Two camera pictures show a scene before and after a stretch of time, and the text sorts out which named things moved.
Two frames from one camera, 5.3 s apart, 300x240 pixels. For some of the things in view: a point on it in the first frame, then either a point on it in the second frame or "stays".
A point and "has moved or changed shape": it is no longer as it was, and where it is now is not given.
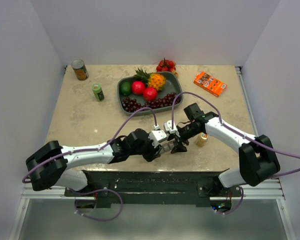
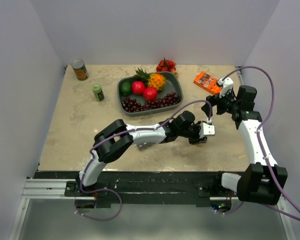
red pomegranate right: (150, 93) stays
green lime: (126, 88) stays
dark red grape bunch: (131, 105) stays
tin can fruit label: (80, 69) stays
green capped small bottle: (98, 92) stays
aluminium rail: (55, 192) stays
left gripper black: (153, 153) -> (196, 141)
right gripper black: (179, 148) -> (215, 100)
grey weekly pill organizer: (167, 146) has moved or changed shape
